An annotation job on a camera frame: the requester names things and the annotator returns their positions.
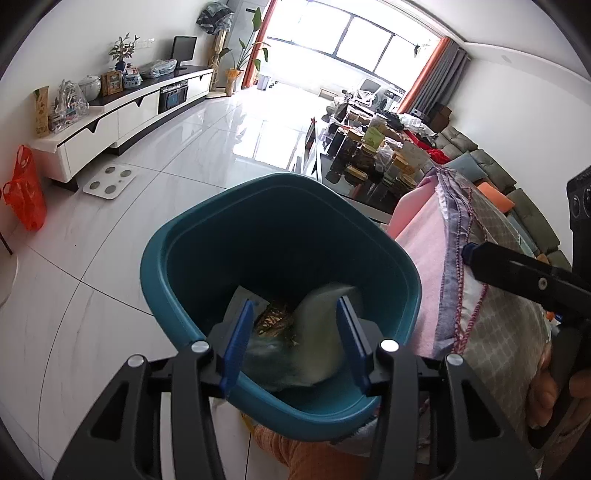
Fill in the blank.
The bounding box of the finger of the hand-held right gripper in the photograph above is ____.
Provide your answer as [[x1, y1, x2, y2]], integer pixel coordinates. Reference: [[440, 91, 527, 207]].
[[462, 240, 591, 324]]

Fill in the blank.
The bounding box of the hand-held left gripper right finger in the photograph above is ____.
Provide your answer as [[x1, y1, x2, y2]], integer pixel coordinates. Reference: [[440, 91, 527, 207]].
[[336, 296, 539, 480]]

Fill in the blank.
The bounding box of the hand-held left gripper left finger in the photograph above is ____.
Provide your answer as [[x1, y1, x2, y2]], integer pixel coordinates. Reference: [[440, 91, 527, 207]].
[[52, 300, 254, 480]]

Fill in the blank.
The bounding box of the white blue-printed paper bag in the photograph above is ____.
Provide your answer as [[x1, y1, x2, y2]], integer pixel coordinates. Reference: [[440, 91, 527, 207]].
[[245, 282, 363, 391]]

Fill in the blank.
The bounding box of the gold foil wrapper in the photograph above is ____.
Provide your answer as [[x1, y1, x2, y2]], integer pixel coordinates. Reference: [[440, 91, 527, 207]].
[[252, 301, 296, 344]]

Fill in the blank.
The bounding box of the teal trash bin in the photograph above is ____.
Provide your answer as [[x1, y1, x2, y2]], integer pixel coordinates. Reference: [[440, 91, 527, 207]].
[[140, 173, 422, 441]]

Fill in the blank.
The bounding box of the person's right hand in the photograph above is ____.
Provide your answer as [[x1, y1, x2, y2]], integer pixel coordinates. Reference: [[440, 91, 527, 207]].
[[526, 353, 591, 430]]

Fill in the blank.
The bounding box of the olive green sofa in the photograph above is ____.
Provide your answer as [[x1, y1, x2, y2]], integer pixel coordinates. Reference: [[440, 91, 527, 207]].
[[431, 127, 573, 273]]

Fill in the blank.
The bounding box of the patterned green beige tablecloth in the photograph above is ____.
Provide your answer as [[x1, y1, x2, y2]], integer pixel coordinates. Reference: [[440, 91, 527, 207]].
[[418, 166, 555, 462]]

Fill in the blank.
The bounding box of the orange cushion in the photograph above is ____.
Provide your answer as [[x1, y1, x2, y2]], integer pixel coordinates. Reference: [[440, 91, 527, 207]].
[[475, 182, 515, 210]]

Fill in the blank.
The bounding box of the pink blanket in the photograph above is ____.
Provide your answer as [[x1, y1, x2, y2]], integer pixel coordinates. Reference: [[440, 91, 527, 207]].
[[385, 178, 467, 365]]

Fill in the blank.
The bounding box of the person's peach knit clothing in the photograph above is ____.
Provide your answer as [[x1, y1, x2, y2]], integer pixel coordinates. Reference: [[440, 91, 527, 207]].
[[252, 422, 384, 480]]

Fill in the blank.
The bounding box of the blue-grey cushion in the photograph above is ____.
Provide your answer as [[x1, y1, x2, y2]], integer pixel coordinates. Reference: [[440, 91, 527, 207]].
[[445, 151, 488, 180]]

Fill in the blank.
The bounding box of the kraft paper bag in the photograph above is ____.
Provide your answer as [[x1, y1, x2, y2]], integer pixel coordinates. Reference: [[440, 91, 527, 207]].
[[404, 141, 437, 171]]

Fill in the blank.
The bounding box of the black glass coffee table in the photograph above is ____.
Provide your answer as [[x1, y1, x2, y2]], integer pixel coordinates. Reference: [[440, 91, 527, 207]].
[[302, 117, 432, 224]]

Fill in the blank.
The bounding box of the dark brown box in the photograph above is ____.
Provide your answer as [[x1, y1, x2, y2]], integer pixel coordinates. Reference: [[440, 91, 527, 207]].
[[429, 104, 453, 132]]

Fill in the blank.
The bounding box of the orange and grey curtain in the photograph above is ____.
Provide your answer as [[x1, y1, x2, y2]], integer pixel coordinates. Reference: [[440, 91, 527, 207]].
[[402, 37, 469, 121], [242, 0, 278, 88]]

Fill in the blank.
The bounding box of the white bathroom scale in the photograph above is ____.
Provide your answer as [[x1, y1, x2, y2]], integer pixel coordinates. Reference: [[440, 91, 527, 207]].
[[82, 166, 139, 200]]

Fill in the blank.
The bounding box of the white office chair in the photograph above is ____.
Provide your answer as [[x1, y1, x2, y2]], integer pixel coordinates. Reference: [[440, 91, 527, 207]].
[[355, 78, 384, 104]]

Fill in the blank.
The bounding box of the white black TV cabinet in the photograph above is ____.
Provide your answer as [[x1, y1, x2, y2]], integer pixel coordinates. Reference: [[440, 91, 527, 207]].
[[30, 65, 215, 183]]

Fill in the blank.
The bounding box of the orange plastic bag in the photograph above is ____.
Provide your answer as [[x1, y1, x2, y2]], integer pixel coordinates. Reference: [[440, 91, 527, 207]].
[[2, 145, 47, 232]]

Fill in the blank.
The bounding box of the tall leafy potted plant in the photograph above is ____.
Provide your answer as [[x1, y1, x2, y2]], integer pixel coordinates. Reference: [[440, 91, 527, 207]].
[[219, 9, 271, 95]]

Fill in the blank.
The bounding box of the large balcony window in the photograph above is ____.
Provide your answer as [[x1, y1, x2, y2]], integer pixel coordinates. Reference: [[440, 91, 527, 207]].
[[265, 0, 446, 97]]

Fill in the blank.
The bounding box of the clear blue plastic bag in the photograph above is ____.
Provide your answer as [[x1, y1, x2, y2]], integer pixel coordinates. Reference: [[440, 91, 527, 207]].
[[139, 59, 178, 78]]

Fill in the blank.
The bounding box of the clear gift bag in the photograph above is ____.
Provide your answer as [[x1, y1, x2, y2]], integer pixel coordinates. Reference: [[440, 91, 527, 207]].
[[48, 79, 89, 134]]

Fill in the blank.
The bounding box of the white lidded jar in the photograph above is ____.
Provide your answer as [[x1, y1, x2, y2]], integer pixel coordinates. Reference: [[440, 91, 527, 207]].
[[79, 75, 102, 101]]

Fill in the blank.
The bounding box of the black monitor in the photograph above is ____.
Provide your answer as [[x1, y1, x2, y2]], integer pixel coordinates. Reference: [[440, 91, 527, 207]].
[[172, 36, 198, 70]]

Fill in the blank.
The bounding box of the tall beige box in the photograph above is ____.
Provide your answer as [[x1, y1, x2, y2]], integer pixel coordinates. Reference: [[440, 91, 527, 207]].
[[33, 86, 51, 138]]

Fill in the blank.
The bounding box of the vase with green branches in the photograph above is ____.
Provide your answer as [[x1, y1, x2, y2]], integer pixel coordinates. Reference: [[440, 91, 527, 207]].
[[109, 33, 139, 72]]

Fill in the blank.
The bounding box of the white standing air conditioner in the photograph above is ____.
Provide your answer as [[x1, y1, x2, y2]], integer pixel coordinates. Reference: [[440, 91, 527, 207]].
[[226, 0, 262, 51]]

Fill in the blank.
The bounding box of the floor fan with blue cover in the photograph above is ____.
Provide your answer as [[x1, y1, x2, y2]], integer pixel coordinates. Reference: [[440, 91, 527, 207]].
[[196, 1, 234, 100]]

